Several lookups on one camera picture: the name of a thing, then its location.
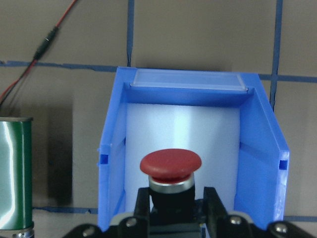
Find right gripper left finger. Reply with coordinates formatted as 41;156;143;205
133;187;150;238

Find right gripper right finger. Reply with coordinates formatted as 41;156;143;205
203;187;228;238

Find red push button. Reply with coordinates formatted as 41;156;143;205
139;148;203;238

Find blue bin right side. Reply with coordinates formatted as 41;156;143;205
98;67;290;230

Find white foam pad right bin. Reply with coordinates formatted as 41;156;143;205
124;104;240;212

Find green conveyor belt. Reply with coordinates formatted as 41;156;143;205
0;117;35;238

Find brown paper table cover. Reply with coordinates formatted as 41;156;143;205
0;0;317;238

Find red black conveyor wires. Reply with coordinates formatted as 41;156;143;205
0;0;78;105

